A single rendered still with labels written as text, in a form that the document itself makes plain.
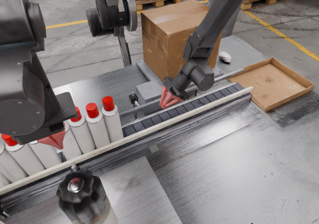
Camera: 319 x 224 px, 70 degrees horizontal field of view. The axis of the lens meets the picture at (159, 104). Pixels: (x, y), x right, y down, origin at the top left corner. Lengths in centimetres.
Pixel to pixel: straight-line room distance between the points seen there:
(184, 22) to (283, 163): 67
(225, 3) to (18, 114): 53
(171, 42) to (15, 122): 75
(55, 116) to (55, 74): 239
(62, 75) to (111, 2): 179
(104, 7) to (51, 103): 71
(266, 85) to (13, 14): 110
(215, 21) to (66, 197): 54
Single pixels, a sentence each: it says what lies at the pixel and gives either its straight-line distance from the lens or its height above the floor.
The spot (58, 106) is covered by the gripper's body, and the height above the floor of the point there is 129.
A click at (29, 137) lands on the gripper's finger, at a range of 41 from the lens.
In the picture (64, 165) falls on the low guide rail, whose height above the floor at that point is 91.
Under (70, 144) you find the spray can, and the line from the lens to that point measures 76.
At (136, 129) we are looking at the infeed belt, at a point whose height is 88.
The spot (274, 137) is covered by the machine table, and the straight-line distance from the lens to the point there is 101.
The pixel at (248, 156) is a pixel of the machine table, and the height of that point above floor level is 83.
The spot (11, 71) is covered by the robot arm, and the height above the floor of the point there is 141.
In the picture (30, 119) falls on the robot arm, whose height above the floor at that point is 136.
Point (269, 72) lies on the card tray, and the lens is 133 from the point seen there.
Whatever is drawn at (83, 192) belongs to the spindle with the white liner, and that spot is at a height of 118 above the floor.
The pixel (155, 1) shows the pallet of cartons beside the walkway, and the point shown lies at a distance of 402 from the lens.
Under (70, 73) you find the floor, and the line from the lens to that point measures 274.
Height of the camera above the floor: 156
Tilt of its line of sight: 46 degrees down
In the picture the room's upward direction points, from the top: straight up
